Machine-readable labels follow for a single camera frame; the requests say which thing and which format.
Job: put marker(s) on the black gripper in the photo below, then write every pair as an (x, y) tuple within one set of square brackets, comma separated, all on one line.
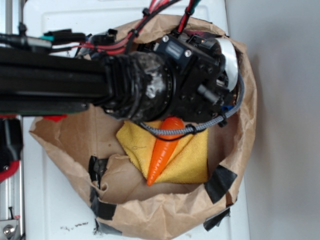
[(204, 75)]

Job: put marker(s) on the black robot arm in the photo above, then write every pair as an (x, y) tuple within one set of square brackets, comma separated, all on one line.
[(33, 82)]

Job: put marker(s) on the orange plastic toy carrot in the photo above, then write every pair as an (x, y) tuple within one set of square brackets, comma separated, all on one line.
[(163, 149)]

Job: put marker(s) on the yellow microfiber cloth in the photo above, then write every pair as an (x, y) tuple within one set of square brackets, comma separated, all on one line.
[(187, 165)]

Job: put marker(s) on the brown paper bag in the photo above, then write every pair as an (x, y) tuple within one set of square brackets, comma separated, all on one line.
[(86, 150)]

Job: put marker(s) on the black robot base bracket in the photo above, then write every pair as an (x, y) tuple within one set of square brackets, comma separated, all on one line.
[(11, 145)]

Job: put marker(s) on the silver metal rail frame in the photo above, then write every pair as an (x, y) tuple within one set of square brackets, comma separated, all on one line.
[(12, 212)]

